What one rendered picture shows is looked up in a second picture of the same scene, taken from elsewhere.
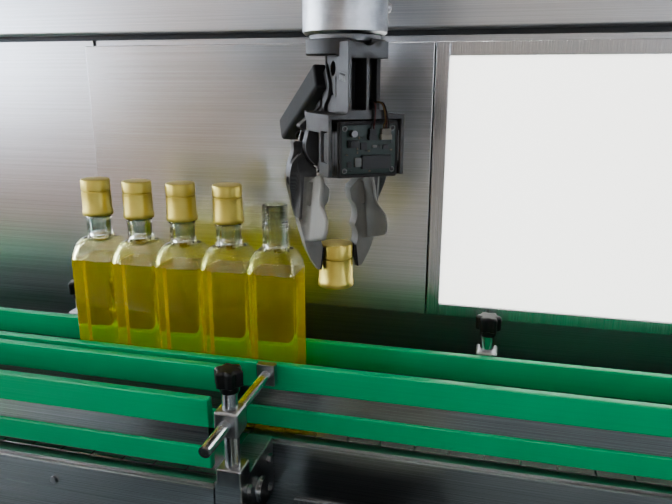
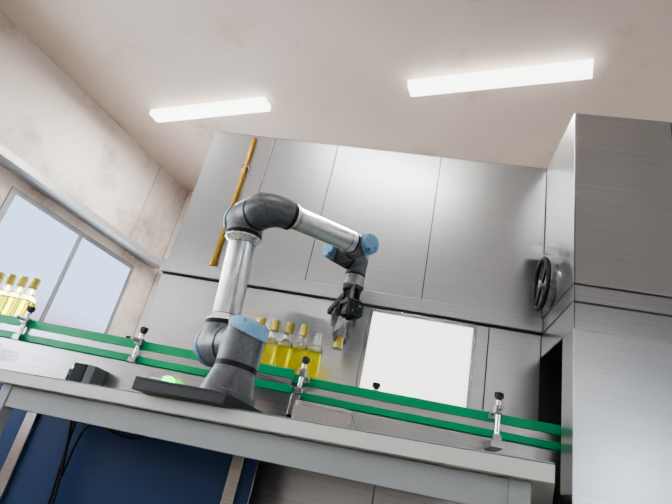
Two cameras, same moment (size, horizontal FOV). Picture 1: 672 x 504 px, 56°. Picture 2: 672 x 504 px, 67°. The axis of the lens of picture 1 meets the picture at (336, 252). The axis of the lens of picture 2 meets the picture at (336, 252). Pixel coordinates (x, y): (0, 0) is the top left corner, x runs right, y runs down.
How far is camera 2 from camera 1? 135 cm
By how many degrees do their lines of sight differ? 40
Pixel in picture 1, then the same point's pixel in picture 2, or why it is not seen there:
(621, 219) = (418, 365)
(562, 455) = (395, 414)
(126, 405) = (267, 369)
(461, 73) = (376, 317)
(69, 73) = (248, 297)
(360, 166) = (353, 311)
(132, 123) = (268, 314)
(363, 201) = (348, 327)
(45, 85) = not seen: hidden behind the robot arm
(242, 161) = not seen: hidden behind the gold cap
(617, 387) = not seen: hidden behind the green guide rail
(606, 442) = (408, 410)
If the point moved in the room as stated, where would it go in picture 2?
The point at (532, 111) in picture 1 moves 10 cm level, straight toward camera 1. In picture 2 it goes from (394, 330) to (394, 322)
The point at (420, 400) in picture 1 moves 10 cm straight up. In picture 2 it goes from (354, 392) to (359, 364)
